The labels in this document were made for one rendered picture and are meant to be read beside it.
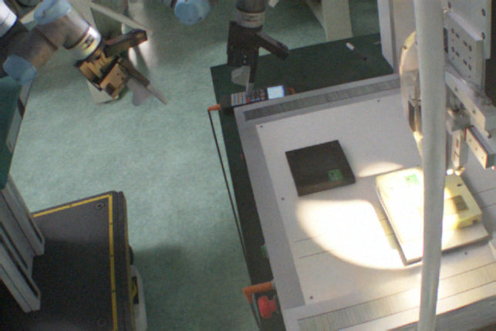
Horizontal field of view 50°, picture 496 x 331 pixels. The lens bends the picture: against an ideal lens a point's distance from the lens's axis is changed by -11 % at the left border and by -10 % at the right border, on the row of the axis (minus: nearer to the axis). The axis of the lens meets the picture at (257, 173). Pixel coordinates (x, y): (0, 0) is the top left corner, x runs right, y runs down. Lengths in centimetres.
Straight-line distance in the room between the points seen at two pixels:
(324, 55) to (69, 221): 108
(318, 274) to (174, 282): 127
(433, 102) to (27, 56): 85
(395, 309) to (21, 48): 86
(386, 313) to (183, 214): 164
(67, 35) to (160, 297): 126
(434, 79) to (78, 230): 171
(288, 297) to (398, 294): 18
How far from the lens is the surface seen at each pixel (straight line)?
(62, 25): 118
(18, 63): 118
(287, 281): 100
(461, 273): 99
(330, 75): 170
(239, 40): 152
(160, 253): 234
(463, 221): 103
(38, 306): 190
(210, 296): 213
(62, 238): 210
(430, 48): 51
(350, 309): 94
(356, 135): 127
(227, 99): 162
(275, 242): 106
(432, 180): 60
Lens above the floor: 162
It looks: 39 degrees down
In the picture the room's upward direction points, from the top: 12 degrees counter-clockwise
